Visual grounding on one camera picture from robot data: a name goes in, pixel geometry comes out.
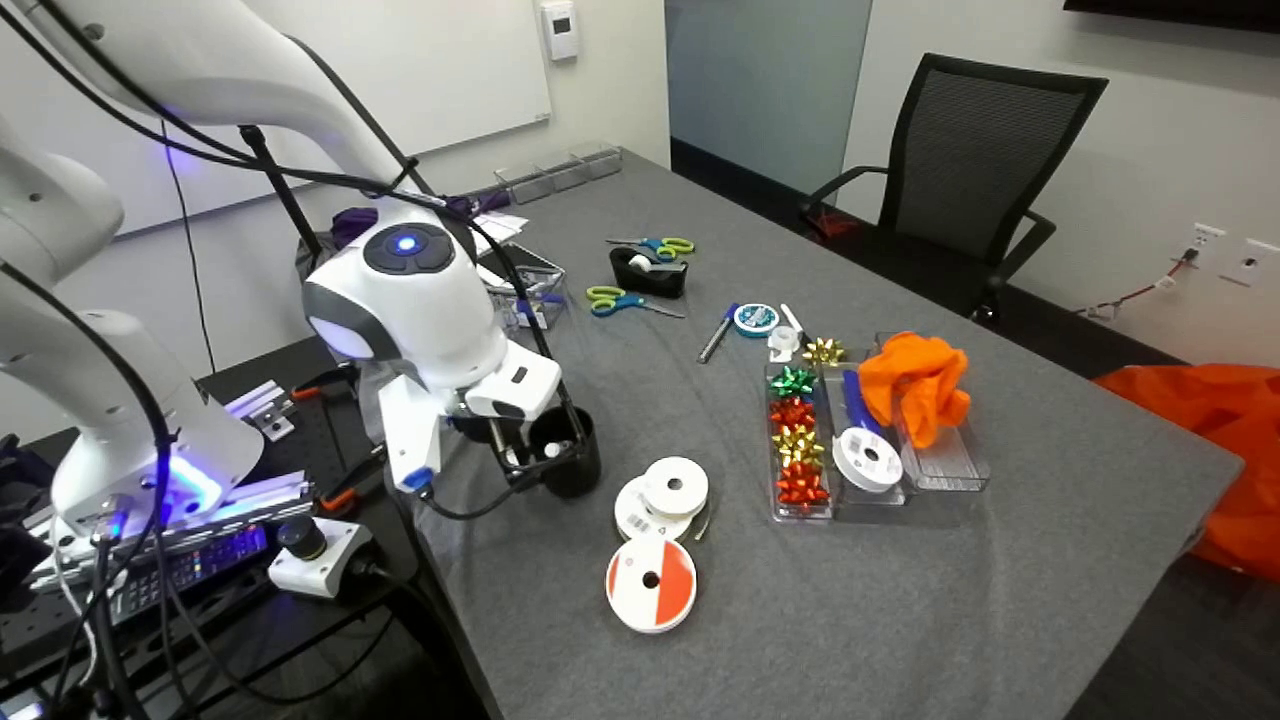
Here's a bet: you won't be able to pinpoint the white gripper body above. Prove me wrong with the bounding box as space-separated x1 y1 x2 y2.
376 338 566 495

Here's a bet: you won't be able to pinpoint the black cup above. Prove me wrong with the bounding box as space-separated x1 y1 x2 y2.
513 406 602 501

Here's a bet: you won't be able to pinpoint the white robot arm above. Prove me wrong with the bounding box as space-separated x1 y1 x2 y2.
3 0 560 540

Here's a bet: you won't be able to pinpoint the white ribbon spool front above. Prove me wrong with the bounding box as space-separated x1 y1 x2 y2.
614 479 692 540

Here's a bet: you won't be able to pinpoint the green blue scissors front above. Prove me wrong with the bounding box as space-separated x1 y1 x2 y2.
585 283 681 316

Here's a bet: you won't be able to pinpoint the green blue scissors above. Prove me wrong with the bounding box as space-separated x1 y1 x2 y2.
585 283 681 316
608 236 697 260

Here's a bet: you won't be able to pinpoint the white ribbon spool back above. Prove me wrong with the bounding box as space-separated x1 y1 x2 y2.
642 455 707 521

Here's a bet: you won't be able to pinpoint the white emergency stop button box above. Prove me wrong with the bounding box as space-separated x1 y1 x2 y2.
270 515 371 598

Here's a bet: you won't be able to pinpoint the purple cloth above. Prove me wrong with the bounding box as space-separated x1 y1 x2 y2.
329 192 513 249

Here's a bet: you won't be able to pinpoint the orange and white ribbon spool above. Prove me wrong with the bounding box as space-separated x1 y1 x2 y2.
604 537 699 634

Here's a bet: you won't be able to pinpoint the blue capped marker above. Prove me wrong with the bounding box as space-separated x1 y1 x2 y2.
697 302 737 362

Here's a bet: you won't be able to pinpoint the green blue scissors back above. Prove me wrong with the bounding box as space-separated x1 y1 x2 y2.
608 236 697 260

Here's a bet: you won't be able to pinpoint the blue mint tin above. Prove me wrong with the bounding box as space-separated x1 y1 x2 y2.
732 300 780 334

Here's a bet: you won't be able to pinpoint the clear box of gift bows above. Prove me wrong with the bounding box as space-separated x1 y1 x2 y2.
769 362 831 521

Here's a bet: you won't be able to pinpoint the grey table cloth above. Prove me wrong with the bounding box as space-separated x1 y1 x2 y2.
420 156 1236 720

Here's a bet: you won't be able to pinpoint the gold gift bow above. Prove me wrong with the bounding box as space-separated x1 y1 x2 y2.
804 334 848 367

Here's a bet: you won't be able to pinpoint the white whiteboard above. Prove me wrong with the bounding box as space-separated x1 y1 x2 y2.
0 0 554 231

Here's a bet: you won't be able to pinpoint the white ribbon spool on box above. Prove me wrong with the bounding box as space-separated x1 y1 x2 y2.
831 426 904 495

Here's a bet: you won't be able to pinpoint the clear plastic box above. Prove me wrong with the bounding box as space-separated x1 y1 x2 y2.
823 367 989 521

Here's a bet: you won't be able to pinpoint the orange cloth on box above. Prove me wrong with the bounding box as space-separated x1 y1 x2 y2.
855 332 973 449

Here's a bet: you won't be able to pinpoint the black office chair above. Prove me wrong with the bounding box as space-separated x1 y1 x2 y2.
801 52 1109 324

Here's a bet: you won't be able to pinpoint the orange bag on floor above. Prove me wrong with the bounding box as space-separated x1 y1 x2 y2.
1098 361 1280 588

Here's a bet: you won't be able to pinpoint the white thermostat on wall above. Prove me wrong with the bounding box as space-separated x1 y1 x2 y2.
541 0 580 65

